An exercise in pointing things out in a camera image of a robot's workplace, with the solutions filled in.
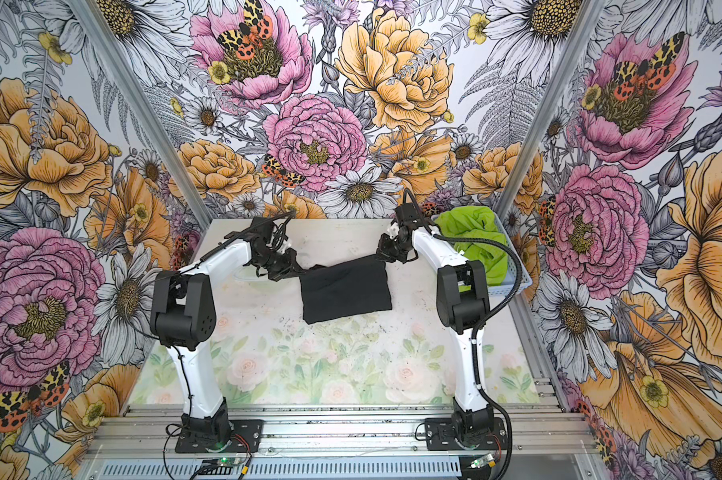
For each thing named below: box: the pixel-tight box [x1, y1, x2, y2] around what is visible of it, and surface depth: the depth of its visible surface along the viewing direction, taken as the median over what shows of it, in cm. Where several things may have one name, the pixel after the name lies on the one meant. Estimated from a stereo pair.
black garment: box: [299, 255, 393, 325], surface depth 100 cm
